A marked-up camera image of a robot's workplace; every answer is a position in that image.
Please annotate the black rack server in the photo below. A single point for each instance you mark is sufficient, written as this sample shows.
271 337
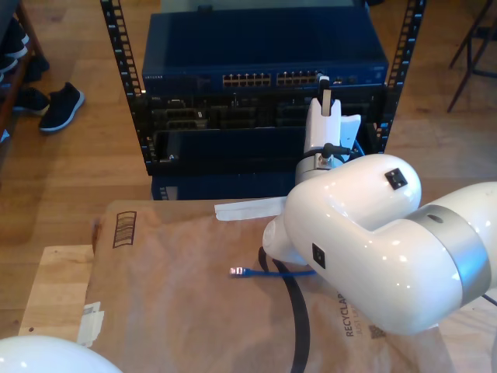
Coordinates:
233 116

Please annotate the dark blue base box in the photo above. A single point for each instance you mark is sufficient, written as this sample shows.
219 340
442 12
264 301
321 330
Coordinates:
233 186

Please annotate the grey flat panel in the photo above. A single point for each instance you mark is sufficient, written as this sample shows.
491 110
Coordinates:
252 5

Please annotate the dark metal chair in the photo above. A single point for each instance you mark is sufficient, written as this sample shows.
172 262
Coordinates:
470 54

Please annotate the brown paper mailer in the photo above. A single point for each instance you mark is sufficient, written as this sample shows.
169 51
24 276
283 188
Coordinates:
174 311

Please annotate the dark sneaker white sole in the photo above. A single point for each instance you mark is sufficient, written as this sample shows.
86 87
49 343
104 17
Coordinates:
33 102
15 39
62 107

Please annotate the wooden shoe rack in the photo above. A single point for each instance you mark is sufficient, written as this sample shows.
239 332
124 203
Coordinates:
30 27

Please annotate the blue network switch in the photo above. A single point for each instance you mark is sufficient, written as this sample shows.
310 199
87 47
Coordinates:
264 46

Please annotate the black server rack frame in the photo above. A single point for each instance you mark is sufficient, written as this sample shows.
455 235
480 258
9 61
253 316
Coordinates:
116 46

